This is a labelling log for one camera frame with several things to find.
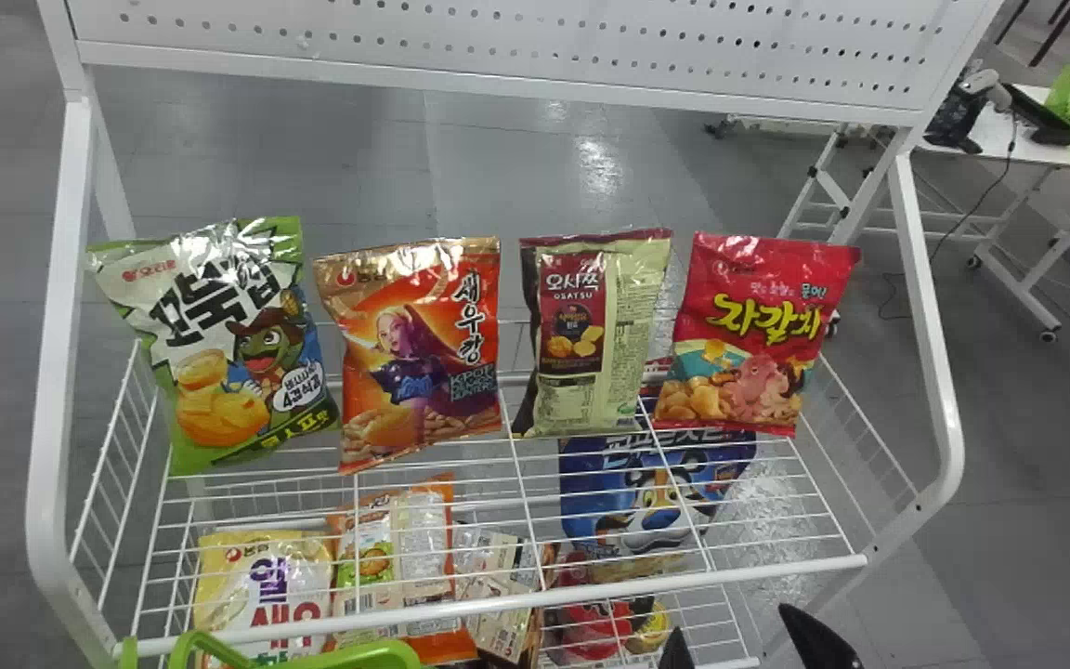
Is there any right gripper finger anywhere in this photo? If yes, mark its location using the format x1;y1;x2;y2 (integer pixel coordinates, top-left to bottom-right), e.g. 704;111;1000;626
777;604;867;669
657;626;697;669

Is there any red snack packet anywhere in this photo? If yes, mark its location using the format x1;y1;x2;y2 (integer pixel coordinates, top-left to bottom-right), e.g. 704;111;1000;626
539;543;677;669
650;231;862;439

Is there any white snack packet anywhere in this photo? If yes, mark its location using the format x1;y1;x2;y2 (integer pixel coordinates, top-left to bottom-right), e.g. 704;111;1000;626
454;524;542;666

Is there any orange snack packet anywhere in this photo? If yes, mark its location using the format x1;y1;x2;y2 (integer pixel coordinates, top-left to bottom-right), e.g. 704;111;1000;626
312;236;505;476
325;473;481;666

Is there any beige snack packet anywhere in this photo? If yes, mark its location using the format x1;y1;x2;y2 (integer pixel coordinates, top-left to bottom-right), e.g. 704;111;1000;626
511;229;674;440

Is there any yellow snack packet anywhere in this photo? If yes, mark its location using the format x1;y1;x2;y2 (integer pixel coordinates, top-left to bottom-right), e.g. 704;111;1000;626
192;527;337;669

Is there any green snack packet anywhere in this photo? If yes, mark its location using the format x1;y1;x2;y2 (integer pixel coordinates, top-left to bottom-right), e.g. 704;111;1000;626
86;216;342;478

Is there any hand scanner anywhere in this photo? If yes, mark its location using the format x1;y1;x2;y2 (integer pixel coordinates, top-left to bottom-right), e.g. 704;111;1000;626
960;68;1014;114

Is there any blue cereal bag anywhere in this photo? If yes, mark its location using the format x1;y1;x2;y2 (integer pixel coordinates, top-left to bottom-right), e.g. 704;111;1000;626
557;431;760;561

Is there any white side table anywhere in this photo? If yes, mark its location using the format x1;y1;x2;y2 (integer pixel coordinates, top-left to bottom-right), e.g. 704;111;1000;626
704;82;1070;344

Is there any black stand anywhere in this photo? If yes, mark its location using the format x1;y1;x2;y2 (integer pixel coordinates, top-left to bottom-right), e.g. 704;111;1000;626
923;86;989;155

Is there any white wire rack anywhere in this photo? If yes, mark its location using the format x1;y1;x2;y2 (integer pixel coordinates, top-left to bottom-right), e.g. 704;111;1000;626
26;0;1006;669

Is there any black cable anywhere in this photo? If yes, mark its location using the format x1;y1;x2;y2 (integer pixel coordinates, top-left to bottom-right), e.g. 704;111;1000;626
877;116;1021;322

